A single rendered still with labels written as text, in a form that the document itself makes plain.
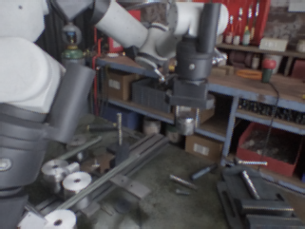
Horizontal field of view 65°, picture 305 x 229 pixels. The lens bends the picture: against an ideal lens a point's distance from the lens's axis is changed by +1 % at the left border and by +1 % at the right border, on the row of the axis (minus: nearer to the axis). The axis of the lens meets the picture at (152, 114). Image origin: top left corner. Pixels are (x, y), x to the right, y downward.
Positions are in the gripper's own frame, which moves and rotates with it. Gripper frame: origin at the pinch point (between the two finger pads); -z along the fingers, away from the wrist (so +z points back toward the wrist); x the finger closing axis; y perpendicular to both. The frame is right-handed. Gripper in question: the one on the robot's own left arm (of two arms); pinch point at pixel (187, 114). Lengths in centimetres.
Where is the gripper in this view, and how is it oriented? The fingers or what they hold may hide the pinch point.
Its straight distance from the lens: 62.2
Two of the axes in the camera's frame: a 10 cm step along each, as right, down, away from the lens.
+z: 0.5, -9.1, -4.1
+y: 2.4, -3.9, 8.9
